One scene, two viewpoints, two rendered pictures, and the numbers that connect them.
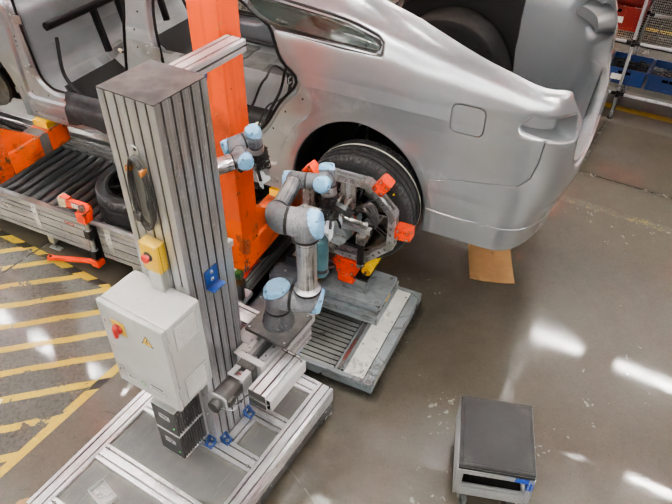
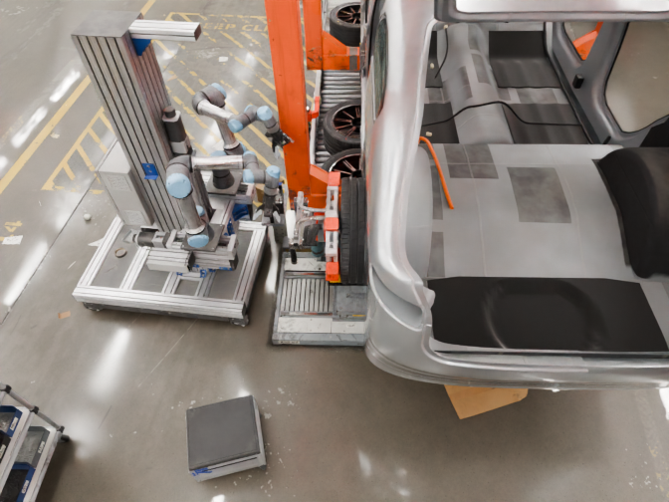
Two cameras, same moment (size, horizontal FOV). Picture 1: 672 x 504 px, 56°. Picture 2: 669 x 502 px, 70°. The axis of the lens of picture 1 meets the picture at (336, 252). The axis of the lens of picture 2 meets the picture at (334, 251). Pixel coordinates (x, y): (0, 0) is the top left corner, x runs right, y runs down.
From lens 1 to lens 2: 2.76 m
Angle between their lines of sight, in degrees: 47
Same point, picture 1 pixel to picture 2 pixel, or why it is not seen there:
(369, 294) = (346, 300)
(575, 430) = not seen: outside the picture
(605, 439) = not seen: outside the picture
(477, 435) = (214, 414)
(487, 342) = (368, 414)
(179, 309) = (116, 168)
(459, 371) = (324, 400)
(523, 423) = (237, 447)
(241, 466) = (163, 288)
